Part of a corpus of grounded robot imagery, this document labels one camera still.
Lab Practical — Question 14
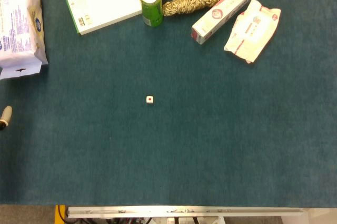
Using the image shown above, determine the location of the white pink wet wipes pack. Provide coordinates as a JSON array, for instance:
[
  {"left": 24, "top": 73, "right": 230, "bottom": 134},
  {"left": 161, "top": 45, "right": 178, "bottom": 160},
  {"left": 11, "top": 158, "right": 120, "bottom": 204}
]
[{"left": 223, "top": 0, "right": 282, "bottom": 64}]

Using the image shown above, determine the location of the pink white toothpaste box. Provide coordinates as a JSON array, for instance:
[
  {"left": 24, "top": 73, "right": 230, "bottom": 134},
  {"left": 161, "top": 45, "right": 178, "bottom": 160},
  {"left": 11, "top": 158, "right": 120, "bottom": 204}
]
[{"left": 191, "top": 0, "right": 254, "bottom": 45}]

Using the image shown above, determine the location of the yellow frame part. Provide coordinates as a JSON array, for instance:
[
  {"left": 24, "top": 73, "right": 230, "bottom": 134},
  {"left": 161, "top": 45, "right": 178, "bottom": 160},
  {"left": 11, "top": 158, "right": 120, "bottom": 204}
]
[{"left": 54, "top": 204, "right": 67, "bottom": 224}]

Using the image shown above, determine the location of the green drink can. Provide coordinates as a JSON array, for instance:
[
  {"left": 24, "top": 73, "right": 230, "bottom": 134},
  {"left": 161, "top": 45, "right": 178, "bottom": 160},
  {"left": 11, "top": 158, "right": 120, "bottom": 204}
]
[{"left": 138, "top": 0, "right": 164, "bottom": 27}]

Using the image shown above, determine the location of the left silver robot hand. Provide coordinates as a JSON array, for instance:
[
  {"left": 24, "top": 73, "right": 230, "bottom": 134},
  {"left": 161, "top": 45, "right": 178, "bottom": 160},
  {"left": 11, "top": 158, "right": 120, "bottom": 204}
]
[{"left": 0, "top": 105, "right": 13, "bottom": 131}]

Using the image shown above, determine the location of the aluminium frame rail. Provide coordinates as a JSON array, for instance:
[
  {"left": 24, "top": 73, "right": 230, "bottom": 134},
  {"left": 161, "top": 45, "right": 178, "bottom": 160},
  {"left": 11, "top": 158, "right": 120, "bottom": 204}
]
[{"left": 65, "top": 206, "right": 306, "bottom": 219}]

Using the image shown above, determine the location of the bundled beige rope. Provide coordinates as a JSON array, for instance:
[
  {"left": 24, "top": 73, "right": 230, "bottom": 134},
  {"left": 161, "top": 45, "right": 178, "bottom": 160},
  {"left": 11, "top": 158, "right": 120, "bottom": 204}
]
[{"left": 162, "top": 0, "right": 222, "bottom": 17}]

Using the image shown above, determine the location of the large white blue bag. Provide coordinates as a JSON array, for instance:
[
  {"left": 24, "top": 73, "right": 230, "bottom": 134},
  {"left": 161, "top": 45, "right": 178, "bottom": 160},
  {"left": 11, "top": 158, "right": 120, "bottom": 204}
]
[{"left": 0, "top": 0, "right": 49, "bottom": 80}]

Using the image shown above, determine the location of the white flat cardboard box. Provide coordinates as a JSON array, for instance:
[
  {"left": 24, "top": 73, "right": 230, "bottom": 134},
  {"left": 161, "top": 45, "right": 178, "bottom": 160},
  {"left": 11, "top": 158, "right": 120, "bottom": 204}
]
[{"left": 65, "top": 0, "right": 143, "bottom": 36}]

